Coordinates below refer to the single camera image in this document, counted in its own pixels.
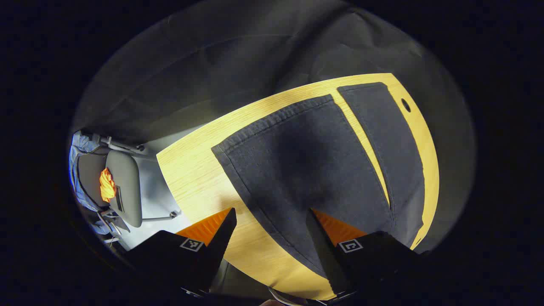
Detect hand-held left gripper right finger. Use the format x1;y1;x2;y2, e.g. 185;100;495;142
305;207;430;298

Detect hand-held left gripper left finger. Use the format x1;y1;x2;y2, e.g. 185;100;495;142
123;207;238;296

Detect dark grey jeans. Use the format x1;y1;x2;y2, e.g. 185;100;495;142
211;82;425;281

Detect grey office chair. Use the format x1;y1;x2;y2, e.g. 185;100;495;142
74;130;181;247

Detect crumpled orange cloth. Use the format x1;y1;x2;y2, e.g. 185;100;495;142
99;167;116;203

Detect blue garment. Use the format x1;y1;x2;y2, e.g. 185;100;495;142
69;131;112;235

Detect black backdrop cloth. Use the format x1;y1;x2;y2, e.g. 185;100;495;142
70;0;476;252

